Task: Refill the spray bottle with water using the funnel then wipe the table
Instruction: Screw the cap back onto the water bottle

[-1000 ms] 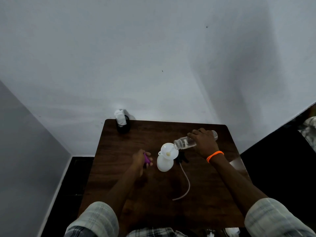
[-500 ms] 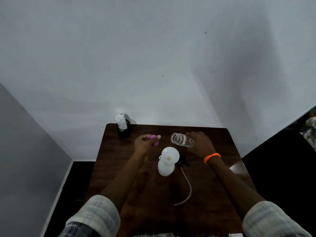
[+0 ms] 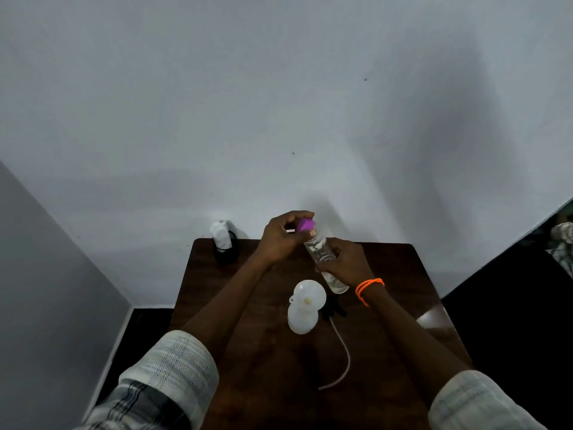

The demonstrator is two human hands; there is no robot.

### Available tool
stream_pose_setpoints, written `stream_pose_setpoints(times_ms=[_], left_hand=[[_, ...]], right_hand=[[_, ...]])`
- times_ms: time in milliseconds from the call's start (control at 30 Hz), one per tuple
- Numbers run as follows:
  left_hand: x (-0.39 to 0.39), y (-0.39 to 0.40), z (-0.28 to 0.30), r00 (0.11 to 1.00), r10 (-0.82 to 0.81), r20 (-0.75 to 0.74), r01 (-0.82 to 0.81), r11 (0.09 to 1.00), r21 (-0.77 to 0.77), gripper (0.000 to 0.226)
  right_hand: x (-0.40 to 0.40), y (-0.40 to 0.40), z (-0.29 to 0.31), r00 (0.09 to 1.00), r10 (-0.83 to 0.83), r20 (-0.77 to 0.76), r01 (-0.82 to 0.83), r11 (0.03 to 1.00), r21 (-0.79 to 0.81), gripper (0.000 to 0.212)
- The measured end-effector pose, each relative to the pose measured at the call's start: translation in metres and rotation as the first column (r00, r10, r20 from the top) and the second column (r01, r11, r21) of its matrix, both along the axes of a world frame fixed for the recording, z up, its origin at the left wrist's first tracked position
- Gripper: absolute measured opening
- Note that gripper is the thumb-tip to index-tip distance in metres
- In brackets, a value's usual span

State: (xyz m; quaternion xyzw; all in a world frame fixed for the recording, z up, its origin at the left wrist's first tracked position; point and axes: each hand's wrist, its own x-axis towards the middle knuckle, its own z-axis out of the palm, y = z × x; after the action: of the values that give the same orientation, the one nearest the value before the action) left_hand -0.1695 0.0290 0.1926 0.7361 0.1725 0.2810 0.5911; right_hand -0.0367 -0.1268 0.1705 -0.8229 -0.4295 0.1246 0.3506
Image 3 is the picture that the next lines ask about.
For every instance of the person's left hand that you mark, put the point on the person's left hand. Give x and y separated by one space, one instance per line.
279 241

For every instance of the person's plaid sleeve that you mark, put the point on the person's plaid sleeve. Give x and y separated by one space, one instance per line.
483 403
165 371

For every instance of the black round holder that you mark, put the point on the black round holder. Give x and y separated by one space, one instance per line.
226 257

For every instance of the person's right hand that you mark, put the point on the person's right hand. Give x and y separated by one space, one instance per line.
349 266

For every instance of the white folded tissue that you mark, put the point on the white folded tissue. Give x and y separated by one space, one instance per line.
221 235

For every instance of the person's left plaid sleeve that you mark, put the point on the person's left plaid sleeve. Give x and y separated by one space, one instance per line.
165 371

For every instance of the dark wooden table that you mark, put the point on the dark wooden table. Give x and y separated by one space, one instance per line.
394 264

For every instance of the person's right plaid sleeve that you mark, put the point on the person's right plaid sleeve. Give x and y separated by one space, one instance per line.
483 403

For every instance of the person's left forearm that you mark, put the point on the person's left forearm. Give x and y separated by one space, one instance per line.
228 304

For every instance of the person's right forearm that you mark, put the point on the person's right forearm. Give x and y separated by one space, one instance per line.
416 344

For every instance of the white plastic funnel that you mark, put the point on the white plastic funnel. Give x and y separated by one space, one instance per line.
309 293

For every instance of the purple bottle cap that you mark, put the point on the purple bottle cap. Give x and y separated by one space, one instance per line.
305 225

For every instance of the clear bottle with purple cap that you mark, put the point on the clear bottle with purple cap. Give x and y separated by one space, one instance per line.
320 250

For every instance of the black spray head with tube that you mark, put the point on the black spray head with tube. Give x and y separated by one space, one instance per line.
332 306

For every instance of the white baseboard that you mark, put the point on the white baseboard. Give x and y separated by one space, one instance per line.
107 367

